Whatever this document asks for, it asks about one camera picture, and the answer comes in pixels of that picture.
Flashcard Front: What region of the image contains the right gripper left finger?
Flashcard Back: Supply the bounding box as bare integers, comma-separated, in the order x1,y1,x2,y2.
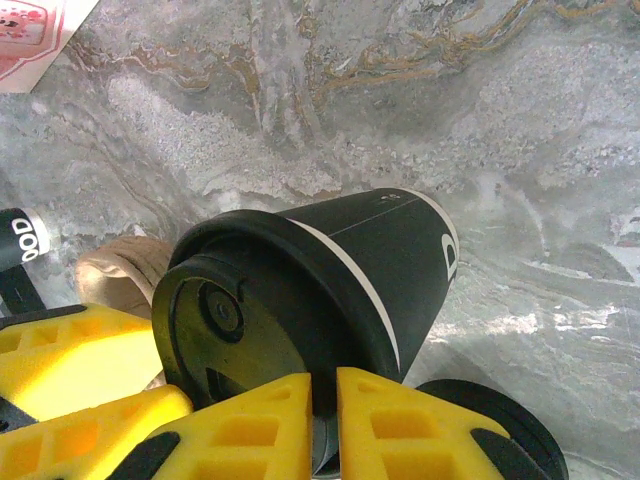
107,372,314,480

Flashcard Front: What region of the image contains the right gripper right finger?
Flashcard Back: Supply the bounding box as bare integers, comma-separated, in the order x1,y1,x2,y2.
337,367,549,480

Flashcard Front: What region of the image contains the brown cardboard cup carrier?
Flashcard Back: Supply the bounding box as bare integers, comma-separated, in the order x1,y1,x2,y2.
74,236,174,321

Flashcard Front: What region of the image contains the black plastic cup lid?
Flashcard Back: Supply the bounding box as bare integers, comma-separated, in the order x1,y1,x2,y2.
151,209,404,480

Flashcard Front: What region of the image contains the stack of paper cups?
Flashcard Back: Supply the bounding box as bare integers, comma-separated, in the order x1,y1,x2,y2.
0,207,52,275

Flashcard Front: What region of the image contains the black paper cup white print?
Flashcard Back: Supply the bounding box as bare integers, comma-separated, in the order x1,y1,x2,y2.
272,187,461,389

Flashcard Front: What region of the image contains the white pink paper gift bag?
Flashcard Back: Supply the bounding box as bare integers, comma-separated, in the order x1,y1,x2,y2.
0,0,101,95

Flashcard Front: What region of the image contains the black round lid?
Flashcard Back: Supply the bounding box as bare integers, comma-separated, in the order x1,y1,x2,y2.
417,378,570,480

